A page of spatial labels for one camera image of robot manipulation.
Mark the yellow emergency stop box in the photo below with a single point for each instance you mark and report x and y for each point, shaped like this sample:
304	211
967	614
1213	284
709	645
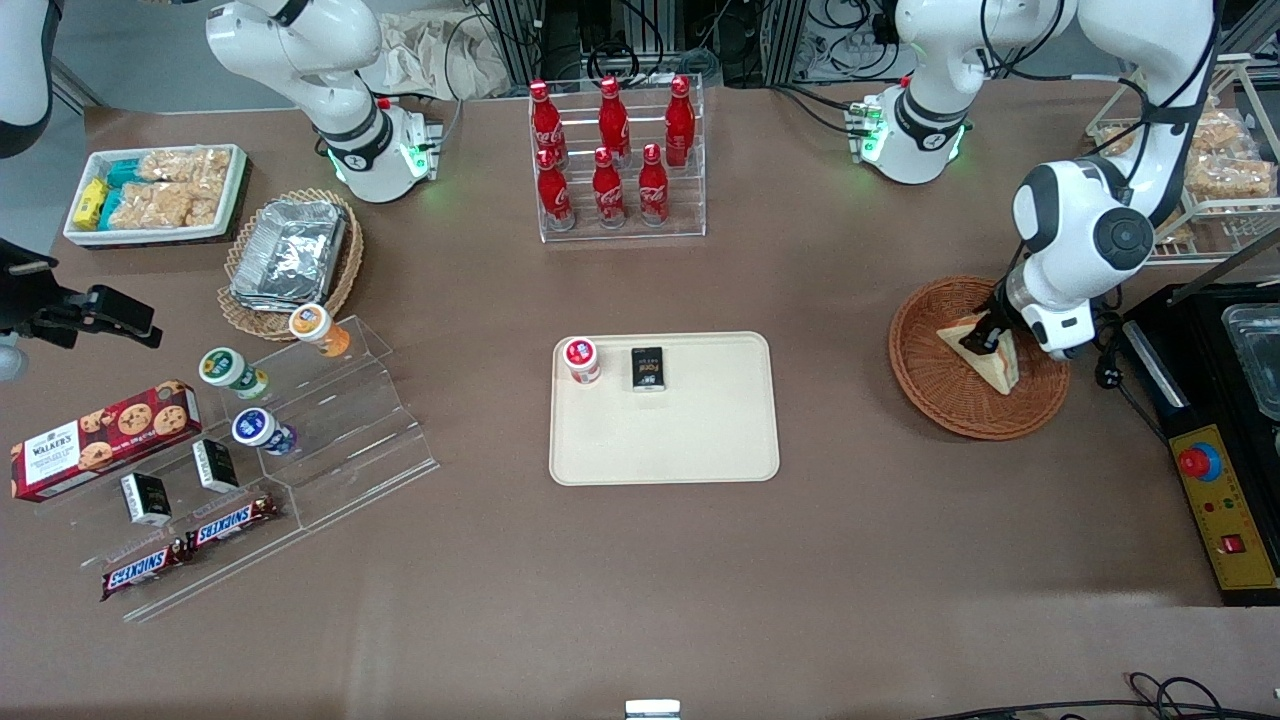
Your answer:
1225	520

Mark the grey metal bar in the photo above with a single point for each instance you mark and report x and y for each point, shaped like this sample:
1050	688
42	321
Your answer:
1225	268

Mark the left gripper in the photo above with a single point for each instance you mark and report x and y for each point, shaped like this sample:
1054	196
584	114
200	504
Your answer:
999	304

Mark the small white box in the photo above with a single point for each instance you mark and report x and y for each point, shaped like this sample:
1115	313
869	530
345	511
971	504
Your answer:
652	710

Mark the clear acrylic bottle rack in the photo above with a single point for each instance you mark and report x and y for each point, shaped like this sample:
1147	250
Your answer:
690	210

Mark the clear acrylic stepped display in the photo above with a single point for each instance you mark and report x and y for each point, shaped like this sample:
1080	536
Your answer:
350	440

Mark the small black gum box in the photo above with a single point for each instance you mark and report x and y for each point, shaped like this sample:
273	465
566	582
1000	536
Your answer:
216	465
147	498
648	368

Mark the white rectangular snack bin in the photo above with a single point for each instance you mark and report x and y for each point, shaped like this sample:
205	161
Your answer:
235	200

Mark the crumpled beige cloth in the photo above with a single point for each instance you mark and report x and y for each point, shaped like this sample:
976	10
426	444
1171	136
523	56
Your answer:
420	55

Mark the red lid gum bottle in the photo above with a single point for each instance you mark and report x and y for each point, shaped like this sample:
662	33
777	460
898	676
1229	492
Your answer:
581	360

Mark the black appliance housing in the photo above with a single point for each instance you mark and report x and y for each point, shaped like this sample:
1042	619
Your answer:
1195	390

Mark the Snickers chocolate bar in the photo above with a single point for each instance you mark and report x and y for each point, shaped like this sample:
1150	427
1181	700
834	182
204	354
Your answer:
232	520
140	570

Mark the clear plastic container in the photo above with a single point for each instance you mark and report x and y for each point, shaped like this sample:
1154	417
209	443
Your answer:
1255	360

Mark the blue lid gum bottle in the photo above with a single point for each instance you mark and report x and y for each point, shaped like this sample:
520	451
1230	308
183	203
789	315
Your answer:
258	428

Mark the green lid gum bottle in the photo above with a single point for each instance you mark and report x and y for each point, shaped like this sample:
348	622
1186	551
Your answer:
225	368

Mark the round brown wicker basket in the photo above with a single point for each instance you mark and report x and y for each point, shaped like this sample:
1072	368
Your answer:
930	390

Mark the red cola bottle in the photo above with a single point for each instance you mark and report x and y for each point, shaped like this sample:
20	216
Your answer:
545	120
555	195
653	188
608	192
680	120
613	118

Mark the yellow snack packet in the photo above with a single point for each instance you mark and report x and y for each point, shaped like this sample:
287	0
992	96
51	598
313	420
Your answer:
90	203

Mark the red Walkers cookie box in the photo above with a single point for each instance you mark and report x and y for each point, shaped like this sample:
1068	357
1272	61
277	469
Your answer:
100	440

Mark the triangular sandwich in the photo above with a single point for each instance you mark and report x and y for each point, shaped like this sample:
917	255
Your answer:
1003	370

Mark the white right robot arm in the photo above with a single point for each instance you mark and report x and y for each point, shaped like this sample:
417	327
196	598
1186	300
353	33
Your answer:
300	50

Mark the stack of foil trays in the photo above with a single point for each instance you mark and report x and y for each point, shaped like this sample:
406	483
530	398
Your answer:
290	255

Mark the black power plug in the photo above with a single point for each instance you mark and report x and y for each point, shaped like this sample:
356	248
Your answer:
1108	372

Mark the clear rice cracker bag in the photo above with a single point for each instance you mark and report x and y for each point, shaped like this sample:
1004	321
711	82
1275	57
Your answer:
185	165
1118	142
165	205
1220	132
1230	178
1172	230

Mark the beige plastic tray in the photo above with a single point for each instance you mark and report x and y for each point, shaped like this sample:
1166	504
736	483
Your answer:
700	440

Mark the orange lid gum bottle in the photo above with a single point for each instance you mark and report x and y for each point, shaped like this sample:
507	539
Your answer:
315	325

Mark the oval light wicker basket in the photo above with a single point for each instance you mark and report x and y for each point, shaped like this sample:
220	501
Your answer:
240	315

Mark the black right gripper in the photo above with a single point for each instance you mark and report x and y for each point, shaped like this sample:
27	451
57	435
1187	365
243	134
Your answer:
28	296

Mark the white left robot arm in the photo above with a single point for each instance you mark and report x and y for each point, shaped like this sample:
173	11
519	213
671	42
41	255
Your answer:
1080	230

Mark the teal snack packet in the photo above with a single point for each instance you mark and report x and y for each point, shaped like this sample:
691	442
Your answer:
122	174
112	208

